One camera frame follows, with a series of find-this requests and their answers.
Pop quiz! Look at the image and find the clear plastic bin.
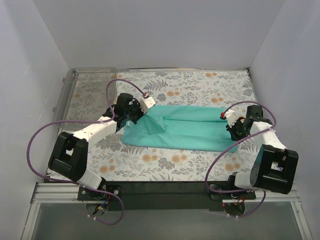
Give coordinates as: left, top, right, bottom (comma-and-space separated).
52, 67, 118, 122

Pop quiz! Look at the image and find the teal t shirt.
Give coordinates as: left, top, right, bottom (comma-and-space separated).
121, 105, 234, 152

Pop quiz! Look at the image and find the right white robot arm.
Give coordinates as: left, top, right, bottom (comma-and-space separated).
221, 105, 299, 199

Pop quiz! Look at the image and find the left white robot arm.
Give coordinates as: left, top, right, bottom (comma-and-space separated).
48, 93, 155, 200

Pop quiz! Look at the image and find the floral table mat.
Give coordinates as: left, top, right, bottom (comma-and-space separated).
87, 69, 259, 181

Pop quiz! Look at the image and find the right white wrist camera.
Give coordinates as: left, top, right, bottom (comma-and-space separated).
220, 109, 238, 128

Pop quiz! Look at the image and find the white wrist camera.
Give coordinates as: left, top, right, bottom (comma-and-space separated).
220, 109, 238, 128
138, 93, 156, 114

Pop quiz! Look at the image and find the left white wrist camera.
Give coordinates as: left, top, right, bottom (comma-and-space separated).
138, 93, 156, 114

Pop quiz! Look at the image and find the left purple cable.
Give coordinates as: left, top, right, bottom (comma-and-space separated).
26, 78, 151, 226

